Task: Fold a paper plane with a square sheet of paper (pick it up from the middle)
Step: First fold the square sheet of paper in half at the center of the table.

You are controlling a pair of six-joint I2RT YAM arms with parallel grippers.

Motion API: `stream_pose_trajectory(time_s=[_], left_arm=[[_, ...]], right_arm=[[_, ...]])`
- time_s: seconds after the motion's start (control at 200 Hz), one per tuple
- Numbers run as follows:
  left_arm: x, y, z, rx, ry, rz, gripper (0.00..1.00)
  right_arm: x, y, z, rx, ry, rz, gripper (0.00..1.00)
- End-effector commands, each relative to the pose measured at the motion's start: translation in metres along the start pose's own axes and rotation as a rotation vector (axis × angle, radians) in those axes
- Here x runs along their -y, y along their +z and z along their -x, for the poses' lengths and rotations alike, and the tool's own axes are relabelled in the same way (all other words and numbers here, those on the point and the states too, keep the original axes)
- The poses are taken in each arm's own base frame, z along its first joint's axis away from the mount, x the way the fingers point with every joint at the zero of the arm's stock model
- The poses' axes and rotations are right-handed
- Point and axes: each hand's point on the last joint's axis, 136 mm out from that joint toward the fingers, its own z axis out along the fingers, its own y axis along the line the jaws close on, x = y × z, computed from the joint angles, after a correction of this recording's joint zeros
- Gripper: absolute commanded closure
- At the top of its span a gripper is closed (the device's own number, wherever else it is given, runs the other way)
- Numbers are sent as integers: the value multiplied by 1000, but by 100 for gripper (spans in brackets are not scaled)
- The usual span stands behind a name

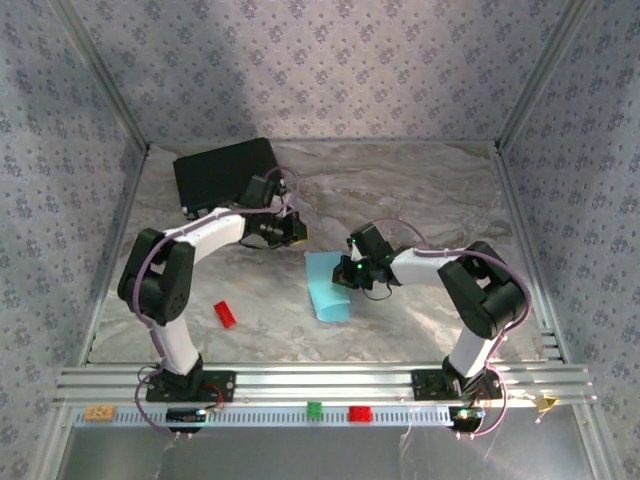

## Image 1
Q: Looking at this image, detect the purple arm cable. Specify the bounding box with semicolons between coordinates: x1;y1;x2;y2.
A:
130;167;302;442
372;218;532;442

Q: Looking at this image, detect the black hard case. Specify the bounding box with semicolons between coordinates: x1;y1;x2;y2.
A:
172;137;281;221

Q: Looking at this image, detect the slotted grey cable duct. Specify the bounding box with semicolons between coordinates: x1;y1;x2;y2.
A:
72;405;454;429

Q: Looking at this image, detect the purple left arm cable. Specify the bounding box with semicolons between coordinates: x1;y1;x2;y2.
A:
130;167;302;442

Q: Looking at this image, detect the aluminium mounting rail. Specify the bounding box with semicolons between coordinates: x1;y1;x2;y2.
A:
52;364;599;407

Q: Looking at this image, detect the small gold triangular piece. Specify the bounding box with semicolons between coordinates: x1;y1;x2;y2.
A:
531;394;561;416

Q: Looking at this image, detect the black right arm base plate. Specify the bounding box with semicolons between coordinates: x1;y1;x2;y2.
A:
411;368;504;401

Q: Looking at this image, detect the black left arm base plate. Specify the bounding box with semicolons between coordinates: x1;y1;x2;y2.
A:
145;370;237;403

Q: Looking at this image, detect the aluminium corner post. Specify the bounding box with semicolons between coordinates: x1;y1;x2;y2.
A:
493;0;597;154
52;0;152;154

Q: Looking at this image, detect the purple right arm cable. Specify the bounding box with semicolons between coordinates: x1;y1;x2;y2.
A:
372;218;532;442

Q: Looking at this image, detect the light blue paper sheet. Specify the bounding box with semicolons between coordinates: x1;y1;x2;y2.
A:
304;251;353;322

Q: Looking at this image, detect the long red toy brick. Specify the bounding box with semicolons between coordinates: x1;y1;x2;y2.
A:
213;300;237;329

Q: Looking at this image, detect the aluminium side rail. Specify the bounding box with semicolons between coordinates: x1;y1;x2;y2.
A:
79;148;151;365
492;148;569;364

